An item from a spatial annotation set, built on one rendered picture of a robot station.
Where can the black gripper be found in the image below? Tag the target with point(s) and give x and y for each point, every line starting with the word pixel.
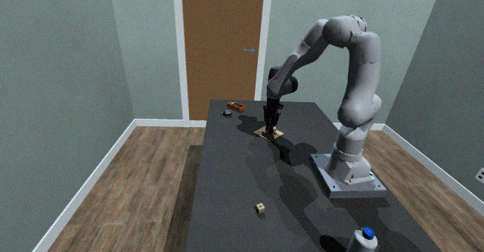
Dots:
pixel 269 113

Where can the grey bottle with blue cap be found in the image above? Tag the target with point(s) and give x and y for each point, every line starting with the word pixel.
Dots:
pixel 363 240

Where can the beige mat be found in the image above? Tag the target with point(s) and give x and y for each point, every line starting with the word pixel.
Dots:
pixel 268 137

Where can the orange digital multimeter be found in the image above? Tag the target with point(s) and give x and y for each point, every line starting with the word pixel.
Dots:
pixel 236 106

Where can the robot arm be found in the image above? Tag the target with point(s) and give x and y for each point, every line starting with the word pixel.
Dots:
pixel 360 105

